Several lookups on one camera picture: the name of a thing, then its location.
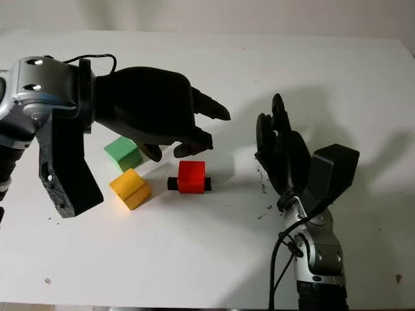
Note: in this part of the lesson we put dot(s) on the red block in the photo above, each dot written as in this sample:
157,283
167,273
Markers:
191,178

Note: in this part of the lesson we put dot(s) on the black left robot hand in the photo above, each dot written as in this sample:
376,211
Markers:
146,100

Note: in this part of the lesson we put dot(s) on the yellow block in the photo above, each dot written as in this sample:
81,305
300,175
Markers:
129,189

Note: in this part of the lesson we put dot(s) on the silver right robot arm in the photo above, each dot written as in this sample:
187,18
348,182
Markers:
321,252

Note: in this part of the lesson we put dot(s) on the green block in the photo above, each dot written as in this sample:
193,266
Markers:
124,152

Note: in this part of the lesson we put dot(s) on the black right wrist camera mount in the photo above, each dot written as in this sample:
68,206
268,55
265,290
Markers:
334,171

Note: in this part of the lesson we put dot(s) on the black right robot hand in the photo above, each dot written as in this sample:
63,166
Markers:
288,155

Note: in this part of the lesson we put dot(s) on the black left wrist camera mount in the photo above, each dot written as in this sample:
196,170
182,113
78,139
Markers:
69,175

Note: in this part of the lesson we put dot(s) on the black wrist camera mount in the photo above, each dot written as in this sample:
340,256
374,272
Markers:
69,175
334,171

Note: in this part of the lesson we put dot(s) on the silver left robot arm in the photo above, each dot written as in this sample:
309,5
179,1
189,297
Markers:
35,87

